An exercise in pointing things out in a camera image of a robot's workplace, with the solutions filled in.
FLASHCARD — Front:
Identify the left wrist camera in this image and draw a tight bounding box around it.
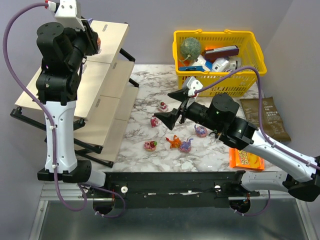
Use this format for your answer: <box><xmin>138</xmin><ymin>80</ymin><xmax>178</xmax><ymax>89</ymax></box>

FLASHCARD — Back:
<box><xmin>54</xmin><ymin>0</ymin><xmax>85</xmax><ymax>31</ymax></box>

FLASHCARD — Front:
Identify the strawberry tart toy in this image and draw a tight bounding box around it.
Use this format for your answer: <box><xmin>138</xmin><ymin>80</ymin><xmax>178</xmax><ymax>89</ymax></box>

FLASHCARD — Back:
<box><xmin>143</xmin><ymin>140</ymin><xmax>158</xmax><ymax>152</ymax></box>

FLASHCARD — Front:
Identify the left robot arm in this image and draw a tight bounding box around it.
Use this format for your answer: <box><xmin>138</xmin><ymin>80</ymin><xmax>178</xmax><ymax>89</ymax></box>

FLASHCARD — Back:
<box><xmin>35</xmin><ymin>19</ymin><xmax>106</xmax><ymax>187</ymax></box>

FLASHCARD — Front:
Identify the black dragon toy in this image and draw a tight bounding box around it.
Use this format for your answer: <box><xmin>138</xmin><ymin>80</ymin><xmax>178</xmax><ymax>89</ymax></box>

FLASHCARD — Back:
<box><xmin>209</xmin><ymin>131</ymin><xmax>221</xmax><ymax>139</ymax></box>

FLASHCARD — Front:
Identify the white bottle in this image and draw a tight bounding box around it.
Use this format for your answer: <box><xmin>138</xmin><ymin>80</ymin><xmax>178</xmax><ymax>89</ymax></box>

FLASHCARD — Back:
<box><xmin>228</xmin><ymin>56</ymin><xmax>242</xmax><ymax>71</ymax></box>

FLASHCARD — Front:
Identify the brown coffee bag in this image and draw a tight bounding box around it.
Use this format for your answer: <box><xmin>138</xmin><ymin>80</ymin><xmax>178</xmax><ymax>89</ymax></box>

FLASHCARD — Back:
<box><xmin>240</xmin><ymin>97</ymin><xmax>291</xmax><ymax>144</ymax></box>

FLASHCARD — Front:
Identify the purple bunny cupcake toy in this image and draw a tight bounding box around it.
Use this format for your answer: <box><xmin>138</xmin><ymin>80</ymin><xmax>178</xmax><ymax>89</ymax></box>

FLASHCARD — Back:
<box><xmin>87</xmin><ymin>18</ymin><xmax>101</xmax><ymax>55</ymax></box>

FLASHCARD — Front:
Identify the blue box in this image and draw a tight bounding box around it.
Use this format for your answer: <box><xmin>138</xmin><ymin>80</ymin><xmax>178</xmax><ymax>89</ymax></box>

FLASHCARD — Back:
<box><xmin>178</xmin><ymin>65</ymin><xmax>205</xmax><ymax>72</ymax></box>

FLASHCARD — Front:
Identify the pink bear toy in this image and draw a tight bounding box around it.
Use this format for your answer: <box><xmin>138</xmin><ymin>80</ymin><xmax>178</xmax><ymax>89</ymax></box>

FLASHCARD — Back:
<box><xmin>150</xmin><ymin>115</ymin><xmax>161</xmax><ymax>128</ymax></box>

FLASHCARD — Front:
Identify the beige tiered shelf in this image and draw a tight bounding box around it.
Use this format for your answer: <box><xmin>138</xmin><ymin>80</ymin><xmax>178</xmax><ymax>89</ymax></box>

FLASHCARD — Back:
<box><xmin>9</xmin><ymin>18</ymin><xmax>140</xmax><ymax>168</ymax></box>

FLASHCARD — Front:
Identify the purple bunny pink donut toy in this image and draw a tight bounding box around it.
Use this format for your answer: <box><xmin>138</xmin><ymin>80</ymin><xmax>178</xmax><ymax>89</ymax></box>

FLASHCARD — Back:
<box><xmin>194</xmin><ymin>124</ymin><xmax>208</xmax><ymax>138</ymax></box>

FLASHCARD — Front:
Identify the purple box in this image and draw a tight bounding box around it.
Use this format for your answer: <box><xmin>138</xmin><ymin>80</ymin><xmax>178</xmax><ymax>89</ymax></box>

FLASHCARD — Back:
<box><xmin>204</xmin><ymin>45</ymin><xmax>240</xmax><ymax>61</ymax></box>

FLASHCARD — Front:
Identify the orange snack box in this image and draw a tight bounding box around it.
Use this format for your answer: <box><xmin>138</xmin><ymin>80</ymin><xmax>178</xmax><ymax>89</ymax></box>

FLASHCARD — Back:
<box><xmin>229</xmin><ymin>148</ymin><xmax>265</xmax><ymax>172</ymax></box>

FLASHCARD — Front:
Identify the yellow plastic basket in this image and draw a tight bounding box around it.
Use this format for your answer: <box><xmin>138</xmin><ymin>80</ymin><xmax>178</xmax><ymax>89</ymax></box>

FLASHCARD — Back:
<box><xmin>172</xmin><ymin>28</ymin><xmax>268</xmax><ymax>98</ymax></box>

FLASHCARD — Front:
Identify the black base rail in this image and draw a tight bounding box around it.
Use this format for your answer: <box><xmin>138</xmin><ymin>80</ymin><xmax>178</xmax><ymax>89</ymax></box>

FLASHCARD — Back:
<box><xmin>86</xmin><ymin>170</ymin><xmax>260</xmax><ymax>209</ymax></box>

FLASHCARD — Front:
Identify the orange dragon toy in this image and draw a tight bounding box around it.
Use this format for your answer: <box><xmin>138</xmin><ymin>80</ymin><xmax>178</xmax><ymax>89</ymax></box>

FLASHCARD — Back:
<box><xmin>165</xmin><ymin>135</ymin><xmax>182</xmax><ymax>149</ymax></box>

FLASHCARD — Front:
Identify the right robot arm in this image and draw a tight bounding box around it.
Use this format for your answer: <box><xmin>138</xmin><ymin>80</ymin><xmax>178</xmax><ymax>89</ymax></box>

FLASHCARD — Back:
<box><xmin>154</xmin><ymin>90</ymin><xmax>320</xmax><ymax>202</ymax></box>

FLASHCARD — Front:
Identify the strawberry cake slice toy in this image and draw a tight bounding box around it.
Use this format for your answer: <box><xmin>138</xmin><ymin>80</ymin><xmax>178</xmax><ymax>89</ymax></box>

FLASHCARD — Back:
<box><xmin>157</xmin><ymin>101</ymin><xmax>169</xmax><ymax>113</ymax></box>

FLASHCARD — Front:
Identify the green melon ball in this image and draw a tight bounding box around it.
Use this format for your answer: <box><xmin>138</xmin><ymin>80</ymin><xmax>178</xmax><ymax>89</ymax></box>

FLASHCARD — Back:
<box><xmin>180</xmin><ymin>37</ymin><xmax>202</xmax><ymax>61</ymax></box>

